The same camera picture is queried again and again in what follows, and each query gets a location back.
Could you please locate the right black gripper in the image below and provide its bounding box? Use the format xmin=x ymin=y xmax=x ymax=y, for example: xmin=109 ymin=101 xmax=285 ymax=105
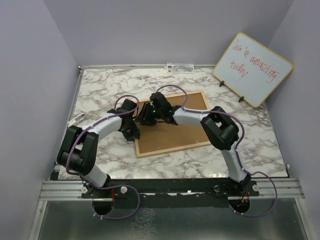
xmin=135 ymin=101 xmax=164 ymax=126

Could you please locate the light wooden picture frame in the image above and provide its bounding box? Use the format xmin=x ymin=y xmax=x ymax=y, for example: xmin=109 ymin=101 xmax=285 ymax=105
xmin=131 ymin=90 xmax=212 ymax=159

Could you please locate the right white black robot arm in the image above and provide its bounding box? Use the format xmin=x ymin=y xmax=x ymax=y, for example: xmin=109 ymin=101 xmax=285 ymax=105
xmin=135 ymin=91 xmax=251 ymax=196

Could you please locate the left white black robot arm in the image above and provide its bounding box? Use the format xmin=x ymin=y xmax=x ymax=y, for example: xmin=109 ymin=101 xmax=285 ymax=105
xmin=56 ymin=99 xmax=141 ymax=198

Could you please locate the white label strip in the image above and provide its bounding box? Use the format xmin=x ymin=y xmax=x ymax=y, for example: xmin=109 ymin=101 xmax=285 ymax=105
xmin=165 ymin=63 xmax=195 ymax=74

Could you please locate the black mounting bar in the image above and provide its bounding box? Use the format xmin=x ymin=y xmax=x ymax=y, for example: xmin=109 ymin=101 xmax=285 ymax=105
xmin=81 ymin=178 xmax=259 ymax=209

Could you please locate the whiteboard with red writing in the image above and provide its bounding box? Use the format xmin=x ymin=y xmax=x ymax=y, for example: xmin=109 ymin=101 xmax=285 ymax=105
xmin=212 ymin=32 xmax=294 ymax=108

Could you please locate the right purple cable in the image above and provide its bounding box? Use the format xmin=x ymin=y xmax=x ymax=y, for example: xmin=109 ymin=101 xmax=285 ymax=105
xmin=156 ymin=84 xmax=279 ymax=218

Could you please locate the purple cable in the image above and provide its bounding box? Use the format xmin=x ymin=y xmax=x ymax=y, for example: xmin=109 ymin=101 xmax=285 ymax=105
xmin=65 ymin=94 xmax=141 ymax=221
xmin=156 ymin=84 xmax=279 ymax=218

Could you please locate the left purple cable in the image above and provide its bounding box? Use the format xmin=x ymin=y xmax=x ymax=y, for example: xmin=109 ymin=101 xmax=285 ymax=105
xmin=65 ymin=94 xmax=141 ymax=221

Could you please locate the small white bracket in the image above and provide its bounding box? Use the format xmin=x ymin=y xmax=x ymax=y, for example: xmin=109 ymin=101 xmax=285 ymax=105
xmin=67 ymin=113 xmax=85 ymax=126

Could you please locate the left aluminium side rail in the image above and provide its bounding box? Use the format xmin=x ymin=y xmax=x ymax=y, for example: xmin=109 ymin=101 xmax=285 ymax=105
xmin=49 ymin=66 xmax=84 ymax=181

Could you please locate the aluminium front rail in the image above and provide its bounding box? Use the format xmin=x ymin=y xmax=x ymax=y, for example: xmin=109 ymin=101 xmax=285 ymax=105
xmin=39 ymin=178 xmax=305 ymax=201

